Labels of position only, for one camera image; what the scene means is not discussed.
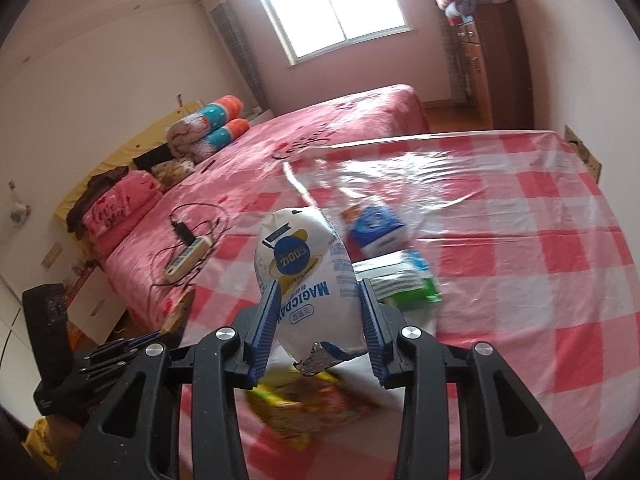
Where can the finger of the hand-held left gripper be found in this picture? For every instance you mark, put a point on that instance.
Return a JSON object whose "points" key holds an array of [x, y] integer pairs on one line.
{"points": [[127, 344], [107, 362]]}

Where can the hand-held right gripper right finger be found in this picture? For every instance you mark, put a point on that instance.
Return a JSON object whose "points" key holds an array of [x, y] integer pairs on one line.
{"points": [[375, 330]]}

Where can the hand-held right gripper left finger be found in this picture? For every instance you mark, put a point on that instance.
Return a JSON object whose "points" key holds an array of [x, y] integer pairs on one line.
{"points": [[265, 330]]}

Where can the white snack bag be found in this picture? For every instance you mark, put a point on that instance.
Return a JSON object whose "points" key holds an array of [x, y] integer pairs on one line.
{"points": [[310, 310]]}

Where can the white bedside table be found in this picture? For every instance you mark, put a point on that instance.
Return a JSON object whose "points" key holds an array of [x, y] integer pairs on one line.
{"points": [[95, 305]]}

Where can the green white packet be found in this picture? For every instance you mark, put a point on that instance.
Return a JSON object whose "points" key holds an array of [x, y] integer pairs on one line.
{"points": [[405, 282]]}

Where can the black box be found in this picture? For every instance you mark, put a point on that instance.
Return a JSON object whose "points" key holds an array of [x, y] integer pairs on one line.
{"points": [[47, 330]]}

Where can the yellow snack packet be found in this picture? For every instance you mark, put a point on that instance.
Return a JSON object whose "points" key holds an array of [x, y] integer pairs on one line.
{"points": [[310, 402]]}

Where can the blue white packet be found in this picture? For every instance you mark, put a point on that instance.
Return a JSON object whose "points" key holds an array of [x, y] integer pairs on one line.
{"points": [[377, 227]]}

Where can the white power strip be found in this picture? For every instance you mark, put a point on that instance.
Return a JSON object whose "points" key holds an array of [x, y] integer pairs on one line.
{"points": [[190, 259]]}

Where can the black charger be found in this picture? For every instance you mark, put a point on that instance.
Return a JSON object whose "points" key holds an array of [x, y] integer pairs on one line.
{"points": [[182, 232]]}

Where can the red checked plastic tablecloth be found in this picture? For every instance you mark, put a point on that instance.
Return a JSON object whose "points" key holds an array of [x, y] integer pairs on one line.
{"points": [[500, 285]]}

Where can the pink pillow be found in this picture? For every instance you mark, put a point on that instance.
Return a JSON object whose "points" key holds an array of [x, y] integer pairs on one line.
{"points": [[120, 205]]}

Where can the dark brown cloth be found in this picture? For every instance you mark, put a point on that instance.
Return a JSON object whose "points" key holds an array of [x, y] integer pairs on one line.
{"points": [[95, 190]]}

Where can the small floral pillow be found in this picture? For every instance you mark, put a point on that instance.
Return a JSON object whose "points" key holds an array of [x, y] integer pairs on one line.
{"points": [[172, 172]]}

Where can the black cushion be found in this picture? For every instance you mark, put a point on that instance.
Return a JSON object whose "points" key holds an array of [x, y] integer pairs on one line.
{"points": [[150, 157]]}

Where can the yellow headboard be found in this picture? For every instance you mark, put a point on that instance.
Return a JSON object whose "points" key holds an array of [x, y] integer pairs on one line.
{"points": [[125, 152]]}

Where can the bed with pink sheet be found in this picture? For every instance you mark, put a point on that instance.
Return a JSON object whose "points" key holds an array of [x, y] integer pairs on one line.
{"points": [[300, 135]]}

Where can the rolled colourful quilt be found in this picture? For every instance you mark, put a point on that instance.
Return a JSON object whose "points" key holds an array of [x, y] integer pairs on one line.
{"points": [[210, 127]]}

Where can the grey checked curtain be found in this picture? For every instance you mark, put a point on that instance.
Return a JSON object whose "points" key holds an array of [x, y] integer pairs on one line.
{"points": [[457, 60], [237, 45]]}

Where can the wooden cabinet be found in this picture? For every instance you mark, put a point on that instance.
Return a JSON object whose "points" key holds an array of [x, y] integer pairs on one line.
{"points": [[500, 70]]}

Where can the window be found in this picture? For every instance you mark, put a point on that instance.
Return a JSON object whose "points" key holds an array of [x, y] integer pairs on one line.
{"points": [[335, 5]]}

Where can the wall switch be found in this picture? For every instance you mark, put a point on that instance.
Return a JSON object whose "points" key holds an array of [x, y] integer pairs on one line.
{"points": [[51, 255]]}

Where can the small wall ornament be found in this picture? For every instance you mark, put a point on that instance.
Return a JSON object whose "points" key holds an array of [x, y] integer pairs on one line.
{"points": [[17, 212]]}

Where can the wall socket plate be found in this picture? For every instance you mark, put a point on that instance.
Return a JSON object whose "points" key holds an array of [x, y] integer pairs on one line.
{"points": [[582, 152]]}

